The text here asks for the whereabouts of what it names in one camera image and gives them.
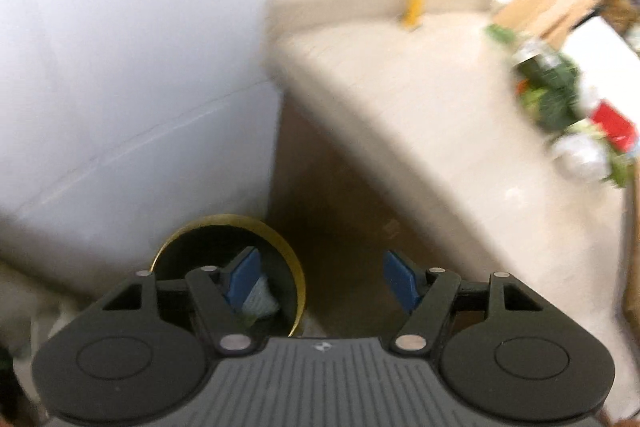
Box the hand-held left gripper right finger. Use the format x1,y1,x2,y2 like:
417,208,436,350
382,249,547,354

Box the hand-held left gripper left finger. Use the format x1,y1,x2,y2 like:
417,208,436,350
102,247,261,355

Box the white foam fruit net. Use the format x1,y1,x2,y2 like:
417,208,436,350
550,127,614,184
235,277,282,319

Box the black trash bin gold rim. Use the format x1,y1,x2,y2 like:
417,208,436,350
150,213,307,339

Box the green leafy vegetable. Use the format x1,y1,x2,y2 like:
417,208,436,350
517,54,584,134

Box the red blue drink carton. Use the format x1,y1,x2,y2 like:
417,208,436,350
590,99,640,154

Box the dark brown cabinet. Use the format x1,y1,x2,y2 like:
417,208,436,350
270,102,482,339

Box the wooden knife block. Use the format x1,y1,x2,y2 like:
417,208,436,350
492,0,599,50

